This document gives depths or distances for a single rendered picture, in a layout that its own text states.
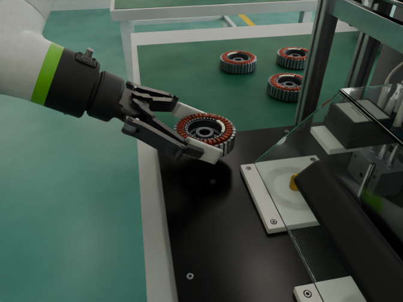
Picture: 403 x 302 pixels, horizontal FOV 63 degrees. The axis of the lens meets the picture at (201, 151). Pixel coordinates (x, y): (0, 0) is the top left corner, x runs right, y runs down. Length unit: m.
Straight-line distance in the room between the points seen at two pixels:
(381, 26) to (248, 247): 0.36
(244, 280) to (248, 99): 0.53
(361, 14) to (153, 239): 0.46
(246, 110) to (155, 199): 0.36
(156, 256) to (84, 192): 1.27
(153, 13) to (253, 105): 1.01
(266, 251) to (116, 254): 1.04
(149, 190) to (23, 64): 0.28
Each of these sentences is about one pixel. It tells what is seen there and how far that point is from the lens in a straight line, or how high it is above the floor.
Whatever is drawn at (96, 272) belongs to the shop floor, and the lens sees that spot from 1.44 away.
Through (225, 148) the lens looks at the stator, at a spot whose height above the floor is 0.83.
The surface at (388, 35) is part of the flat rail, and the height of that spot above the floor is 1.03.
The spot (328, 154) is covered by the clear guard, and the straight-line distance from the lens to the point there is 0.22.
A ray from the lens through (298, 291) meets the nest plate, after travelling 0.46.
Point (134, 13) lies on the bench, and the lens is 1.75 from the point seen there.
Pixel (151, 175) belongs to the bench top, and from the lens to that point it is 0.64.
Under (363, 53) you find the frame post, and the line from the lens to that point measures 0.72.
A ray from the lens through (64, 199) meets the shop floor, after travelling 1.76.
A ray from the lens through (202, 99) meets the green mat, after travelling 0.87.
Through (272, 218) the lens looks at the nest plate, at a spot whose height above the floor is 0.78.
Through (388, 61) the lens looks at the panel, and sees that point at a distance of 0.77.
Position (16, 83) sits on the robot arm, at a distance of 0.51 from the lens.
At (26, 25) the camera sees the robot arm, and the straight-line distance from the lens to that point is 0.52.
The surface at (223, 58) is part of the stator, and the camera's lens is 1.03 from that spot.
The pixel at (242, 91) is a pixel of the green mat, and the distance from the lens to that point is 0.92.
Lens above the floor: 1.17
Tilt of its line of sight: 37 degrees down
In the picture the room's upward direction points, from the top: straight up
